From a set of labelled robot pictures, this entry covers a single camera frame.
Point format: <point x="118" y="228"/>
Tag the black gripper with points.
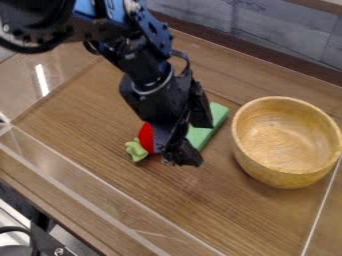
<point x="162" y="105"/>

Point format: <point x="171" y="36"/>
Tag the black metal bracket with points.
<point x="47" y="244"/>

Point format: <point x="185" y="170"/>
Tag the green rectangular block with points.
<point x="199" y="136"/>

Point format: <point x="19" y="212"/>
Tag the light wooden bowl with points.
<point x="286" y="141"/>

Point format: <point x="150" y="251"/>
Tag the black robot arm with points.
<point x="119" y="30"/>

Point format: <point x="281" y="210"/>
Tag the red plush strawberry toy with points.
<point x="139" y="148"/>

